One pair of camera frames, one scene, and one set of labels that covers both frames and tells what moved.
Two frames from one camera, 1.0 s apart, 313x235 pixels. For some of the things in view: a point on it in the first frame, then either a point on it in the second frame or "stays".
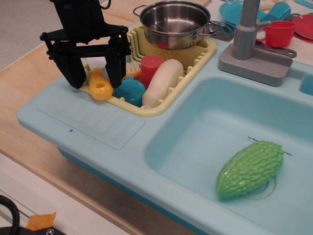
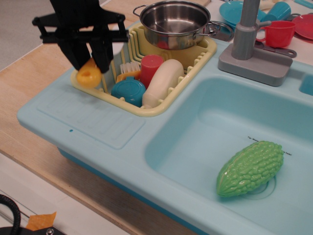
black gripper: (85, 34) -> (76, 21)
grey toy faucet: (243, 59) stays
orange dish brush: (133, 69) stays
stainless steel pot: (175, 25) stays
